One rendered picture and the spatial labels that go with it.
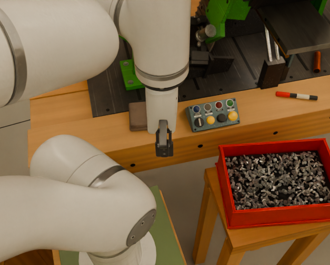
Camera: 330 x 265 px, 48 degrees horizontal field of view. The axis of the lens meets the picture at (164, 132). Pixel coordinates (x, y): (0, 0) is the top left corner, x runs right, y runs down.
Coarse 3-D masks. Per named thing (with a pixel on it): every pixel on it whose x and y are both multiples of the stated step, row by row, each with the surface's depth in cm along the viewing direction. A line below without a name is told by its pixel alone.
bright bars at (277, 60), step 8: (264, 32) 115; (264, 64) 117; (272, 64) 115; (280, 64) 115; (264, 72) 118; (272, 72) 118; (280, 72) 118; (264, 80) 120; (272, 80) 121; (264, 88) 123
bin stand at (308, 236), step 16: (208, 176) 115; (208, 192) 120; (208, 208) 128; (208, 224) 140; (224, 224) 106; (304, 224) 106; (320, 224) 106; (208, 240) 155; (240, 240) 103; (256, 240) 103; (272, 240) 105; (288, 240) 109; (304, 240) 122; (320, 240) 119; (224, 256) 116; (240, 256) 112; (288, 256) 137; (304, 256) 131
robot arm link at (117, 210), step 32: (0, 192) 41; (32, 192) 45; (64, 192) 48; (96, 192) 51; (128, 192) 55; (0, 224) 39; (32, 224) 43; (64, 224) 48; (96, 224) 52; (128, 224) 55; (0, 256) 40
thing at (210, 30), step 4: (204, 28) 113; (208, 28) 112; (212, 28) 112; (196, 32) 118; (200, 32) 116; (204, 32) 112; (208, 32) 112; (212, 32) 112; (196, 36) 118; (200, 36) 116; (204, 36) 114; (208, 36) 112; (212, 36) 113; (200, 40) 118; (204, 40) 119
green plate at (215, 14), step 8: (216, 0) 113; (224, 0) 108; (232, 0) 105; (240, 0) 107; (208, 8) 118; (216, 8) 113; (224, 8) 108; (232, 8) 109; (240, 8) 109; (248, 8) 110; (208, 16) 118; (216, 16) 113; (224, 16) 109; (232, 16) 111; (240, 16) 112
